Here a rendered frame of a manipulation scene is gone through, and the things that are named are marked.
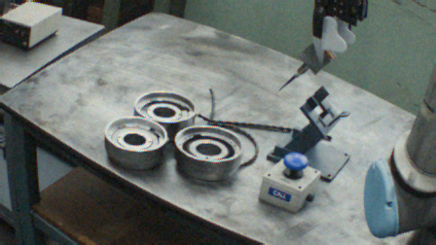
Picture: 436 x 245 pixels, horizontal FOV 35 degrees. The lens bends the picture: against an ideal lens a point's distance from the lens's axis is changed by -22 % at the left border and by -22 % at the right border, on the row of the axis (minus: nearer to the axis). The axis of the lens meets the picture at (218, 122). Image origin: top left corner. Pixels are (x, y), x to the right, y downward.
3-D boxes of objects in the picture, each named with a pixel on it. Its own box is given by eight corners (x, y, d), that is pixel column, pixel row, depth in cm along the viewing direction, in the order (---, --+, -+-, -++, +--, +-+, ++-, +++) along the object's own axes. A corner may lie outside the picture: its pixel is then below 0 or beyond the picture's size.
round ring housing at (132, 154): (117, 176, 128) (118, 155, 126) (95, 142, 135) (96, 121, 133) (176, 168, 132) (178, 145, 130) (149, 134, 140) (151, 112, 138)
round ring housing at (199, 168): (251, 178, 133) (255, 156, 131) (189, 188, 128) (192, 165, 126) (222, 144, 141) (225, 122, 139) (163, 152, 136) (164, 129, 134)
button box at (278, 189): (257, 199, 127) (263, 173, 125) (279, 180, 133) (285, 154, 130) (300, 216, 124) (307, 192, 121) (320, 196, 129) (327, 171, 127)
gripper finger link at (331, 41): (340, 76, 126) (346, 25, 122) (308, 62, 128) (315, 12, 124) (345, 72, 128) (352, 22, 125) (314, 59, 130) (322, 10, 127)
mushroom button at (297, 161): (273, 185, 127) (279, 157, 124) (286, 174, 130) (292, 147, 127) (295, 193, 125) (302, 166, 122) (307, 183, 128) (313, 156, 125)
